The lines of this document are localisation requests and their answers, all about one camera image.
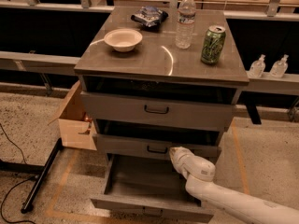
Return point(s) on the sanitizer bottle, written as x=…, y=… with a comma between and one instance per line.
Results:
x=257, y=67
x=279, y=67

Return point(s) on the black metal floor bar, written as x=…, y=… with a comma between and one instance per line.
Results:
x=28, y=204

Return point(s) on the grey drawer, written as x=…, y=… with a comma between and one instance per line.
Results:
x=148, y=187
x=189, y=115
x=152, y=141

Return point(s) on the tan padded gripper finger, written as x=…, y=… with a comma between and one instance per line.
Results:
x=176, y=153

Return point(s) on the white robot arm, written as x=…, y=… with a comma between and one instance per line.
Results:
x=247, y=208

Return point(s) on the grey top drawer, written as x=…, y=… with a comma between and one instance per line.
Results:
x=189, y=115

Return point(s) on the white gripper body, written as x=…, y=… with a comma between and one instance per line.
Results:
x=181, y=159

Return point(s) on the left sanitizer bottle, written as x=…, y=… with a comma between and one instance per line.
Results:
x=257, y=67

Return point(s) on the grey drawer cabinet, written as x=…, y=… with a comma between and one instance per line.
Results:
x=157, y=69

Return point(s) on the white bowl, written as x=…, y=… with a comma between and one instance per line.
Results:
x=123, y=40

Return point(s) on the grey metal rail shelf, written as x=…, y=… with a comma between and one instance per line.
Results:
x=64, y=65

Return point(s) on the grey bottom drawer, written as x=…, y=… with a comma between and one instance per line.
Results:
x=148, y=187

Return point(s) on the blue chip bag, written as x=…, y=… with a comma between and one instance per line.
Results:
x=149, y=16

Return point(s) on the green soda can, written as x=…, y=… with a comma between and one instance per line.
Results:
x=213, y=44

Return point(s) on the cardboard box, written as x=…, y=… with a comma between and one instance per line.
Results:
x=75, y=125

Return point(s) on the right sanitizer bottle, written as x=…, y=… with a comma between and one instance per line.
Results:
x=279, y=67

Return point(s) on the clear water bottle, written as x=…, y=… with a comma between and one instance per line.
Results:
x=185, y=23

